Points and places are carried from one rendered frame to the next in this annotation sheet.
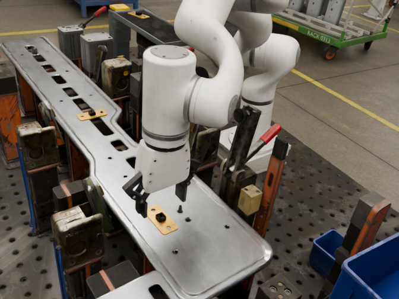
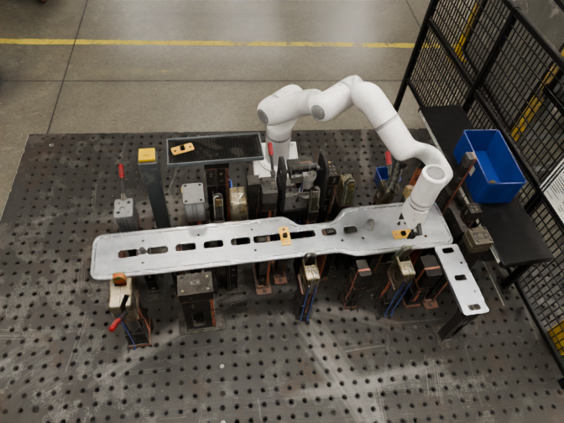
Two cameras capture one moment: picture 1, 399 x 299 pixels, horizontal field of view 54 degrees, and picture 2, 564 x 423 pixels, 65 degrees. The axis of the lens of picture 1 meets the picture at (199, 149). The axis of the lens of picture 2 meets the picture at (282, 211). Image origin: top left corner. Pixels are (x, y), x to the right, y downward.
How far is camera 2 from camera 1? 1.59 m
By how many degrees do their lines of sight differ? 49
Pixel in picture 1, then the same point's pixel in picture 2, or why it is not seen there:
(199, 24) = (418, 150)
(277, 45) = not seen: hidden behind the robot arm
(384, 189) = (250, 103)
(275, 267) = not seen: hidden behind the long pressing
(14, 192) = (257, 327)
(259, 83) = (288, 126)
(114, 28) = (156, 173)
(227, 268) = (439, 221)
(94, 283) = (430, 273)
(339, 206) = (343, 152)
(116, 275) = (428, 263)
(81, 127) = (300, 246)
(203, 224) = not seen: hidden behind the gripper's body
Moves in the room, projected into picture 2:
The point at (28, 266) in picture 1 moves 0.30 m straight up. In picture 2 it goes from (336, 327) to (350, 295)
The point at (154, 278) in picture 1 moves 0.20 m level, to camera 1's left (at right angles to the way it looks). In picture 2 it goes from (439, 248) to (422, 288)
